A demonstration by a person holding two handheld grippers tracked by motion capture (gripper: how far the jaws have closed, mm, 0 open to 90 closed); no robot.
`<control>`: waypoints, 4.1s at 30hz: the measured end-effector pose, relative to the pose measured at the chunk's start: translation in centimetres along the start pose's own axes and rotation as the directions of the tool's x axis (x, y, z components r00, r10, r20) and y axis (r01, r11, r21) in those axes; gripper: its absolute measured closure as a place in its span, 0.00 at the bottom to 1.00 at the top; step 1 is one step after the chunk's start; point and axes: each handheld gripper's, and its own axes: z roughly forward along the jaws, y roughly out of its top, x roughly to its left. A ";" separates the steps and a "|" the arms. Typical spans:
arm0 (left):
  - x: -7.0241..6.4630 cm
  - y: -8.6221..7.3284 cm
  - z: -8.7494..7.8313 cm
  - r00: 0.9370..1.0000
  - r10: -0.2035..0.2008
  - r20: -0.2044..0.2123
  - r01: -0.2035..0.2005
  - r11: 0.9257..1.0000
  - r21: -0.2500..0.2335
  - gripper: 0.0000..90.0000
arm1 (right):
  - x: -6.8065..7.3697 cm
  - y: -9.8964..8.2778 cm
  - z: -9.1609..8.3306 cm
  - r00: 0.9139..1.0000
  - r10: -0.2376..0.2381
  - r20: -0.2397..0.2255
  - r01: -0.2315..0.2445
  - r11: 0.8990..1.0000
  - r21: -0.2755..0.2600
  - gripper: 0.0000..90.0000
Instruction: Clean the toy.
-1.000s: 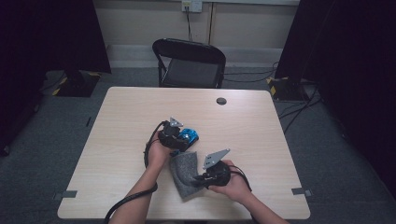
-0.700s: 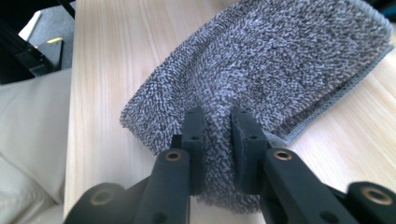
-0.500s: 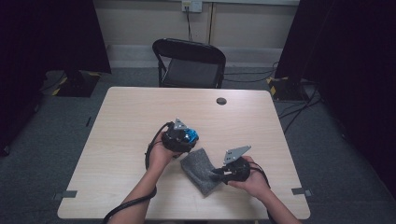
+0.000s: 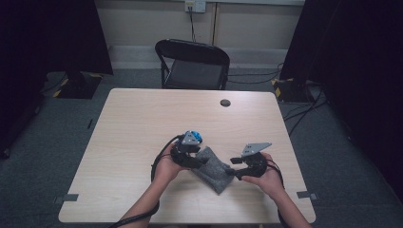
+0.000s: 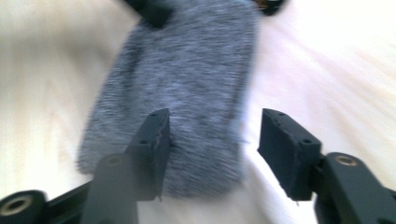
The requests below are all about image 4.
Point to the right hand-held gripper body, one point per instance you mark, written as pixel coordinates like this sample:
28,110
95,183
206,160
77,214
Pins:
256,164

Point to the person's left hand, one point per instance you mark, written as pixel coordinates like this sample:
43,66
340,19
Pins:
164,169

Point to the black folding chair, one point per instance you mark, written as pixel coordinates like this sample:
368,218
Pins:
193,63

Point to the grey terry cloth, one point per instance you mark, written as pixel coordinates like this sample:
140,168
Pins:
214,172

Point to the black curtain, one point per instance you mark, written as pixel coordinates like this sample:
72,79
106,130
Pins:
358,63
47,38

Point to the blue toy car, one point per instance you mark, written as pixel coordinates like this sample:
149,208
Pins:
198,136

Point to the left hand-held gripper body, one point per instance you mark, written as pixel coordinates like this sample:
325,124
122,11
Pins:
183,152

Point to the dark round table grommet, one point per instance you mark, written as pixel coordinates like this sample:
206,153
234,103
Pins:
225,103

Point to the black stand base, yellow tape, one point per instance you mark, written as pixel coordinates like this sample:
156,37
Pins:
291,91
79,87

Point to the person's right hand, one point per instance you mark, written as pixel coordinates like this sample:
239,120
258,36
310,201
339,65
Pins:
271,182

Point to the grey tape piece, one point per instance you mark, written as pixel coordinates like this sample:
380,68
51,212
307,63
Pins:
68,198
305,194

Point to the white wall socket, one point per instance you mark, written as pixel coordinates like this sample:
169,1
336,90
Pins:
195,5

